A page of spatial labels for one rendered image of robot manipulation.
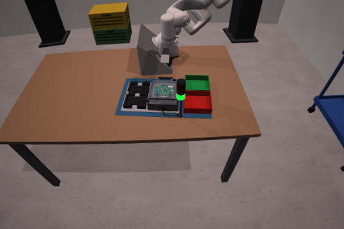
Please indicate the green bin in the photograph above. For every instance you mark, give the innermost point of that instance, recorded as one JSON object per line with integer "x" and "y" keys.
{"x": 197, "y": 83}

